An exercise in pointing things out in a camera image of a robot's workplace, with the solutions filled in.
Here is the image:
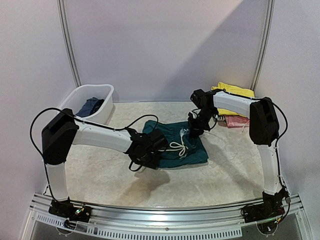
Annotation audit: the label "navy blue garment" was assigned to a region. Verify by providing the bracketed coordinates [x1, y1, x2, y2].
[75, 97, 105, 118]

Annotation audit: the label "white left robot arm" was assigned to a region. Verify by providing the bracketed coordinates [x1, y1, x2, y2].
[41, 108, 168, 217]

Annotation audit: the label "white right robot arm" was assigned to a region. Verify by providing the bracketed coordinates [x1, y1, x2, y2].
[188, 89, 284, 196]

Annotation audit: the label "white plastic laundry basket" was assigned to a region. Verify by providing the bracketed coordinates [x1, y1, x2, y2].
[59, 84, 114, 124]

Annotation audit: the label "black white patterned garment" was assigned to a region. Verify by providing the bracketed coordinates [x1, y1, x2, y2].
[213, 114, 226, 122]

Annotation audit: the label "pink folded garment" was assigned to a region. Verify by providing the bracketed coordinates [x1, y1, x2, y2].
[225, 115, 250, 129]

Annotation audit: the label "yellow folded shorts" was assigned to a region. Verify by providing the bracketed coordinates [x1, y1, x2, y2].
[211, 82, 255, 118]

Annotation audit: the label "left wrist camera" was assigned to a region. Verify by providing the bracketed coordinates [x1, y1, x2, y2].
[147, 129, 169, 152]

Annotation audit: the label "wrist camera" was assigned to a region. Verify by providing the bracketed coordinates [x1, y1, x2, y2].
[190, 89, 207, 109]
[147, 129, 169, 152]

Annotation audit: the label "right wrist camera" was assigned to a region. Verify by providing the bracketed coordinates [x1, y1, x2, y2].
[190, 89, 207, 109]

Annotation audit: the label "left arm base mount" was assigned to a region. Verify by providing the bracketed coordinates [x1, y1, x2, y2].
[48, 199, 93, 230]

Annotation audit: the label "right aluminium frame post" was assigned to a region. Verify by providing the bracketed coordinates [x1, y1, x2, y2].
[250, 0, 275, 92]

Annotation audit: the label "aluminium frame post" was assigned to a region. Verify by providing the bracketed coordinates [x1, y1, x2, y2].
[250, 0, 275, 92]
[57, 0, 82, 87]

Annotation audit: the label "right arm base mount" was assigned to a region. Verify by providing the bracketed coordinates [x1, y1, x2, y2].
[240, 188, 291, 236]

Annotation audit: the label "aluminium front rail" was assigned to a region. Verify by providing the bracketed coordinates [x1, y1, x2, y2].
[22, 194, 313, 240]

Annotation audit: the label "left aluminium frame post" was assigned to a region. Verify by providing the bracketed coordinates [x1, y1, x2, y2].
[57, 0, 82, 87]

